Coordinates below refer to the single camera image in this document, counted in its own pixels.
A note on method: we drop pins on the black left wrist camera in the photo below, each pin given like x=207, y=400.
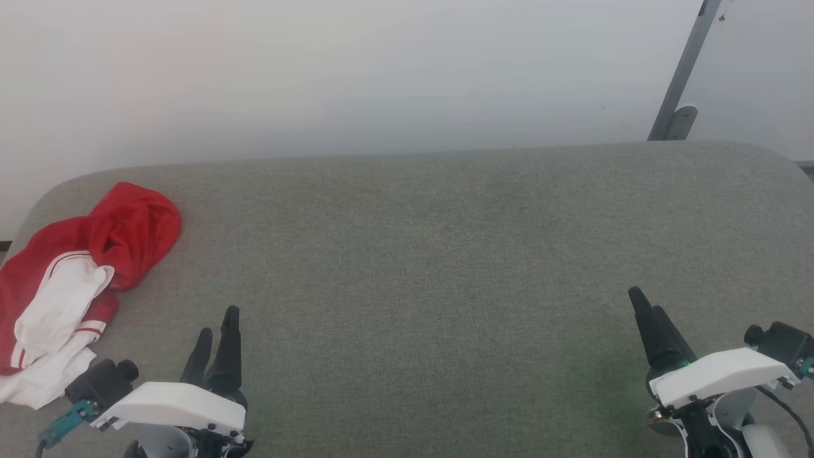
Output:
x=102, y=381

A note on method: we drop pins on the grey-green fabric sofa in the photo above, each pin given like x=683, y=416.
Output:
x=413, y=267

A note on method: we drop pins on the grey metal pole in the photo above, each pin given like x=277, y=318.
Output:
x=683, y=70

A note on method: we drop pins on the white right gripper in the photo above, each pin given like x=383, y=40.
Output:
x=725, y=375

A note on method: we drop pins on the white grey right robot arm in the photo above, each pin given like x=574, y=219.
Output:
x=760, y=442

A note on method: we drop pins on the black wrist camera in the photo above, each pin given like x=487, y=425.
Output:
x=785, y=343
x=102, y=381

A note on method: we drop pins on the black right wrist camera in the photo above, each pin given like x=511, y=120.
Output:
x=785, y=343

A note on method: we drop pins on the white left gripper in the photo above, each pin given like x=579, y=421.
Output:
x=178, y=407

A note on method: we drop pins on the red and white jersey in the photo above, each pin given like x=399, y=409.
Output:
x=127, y=229

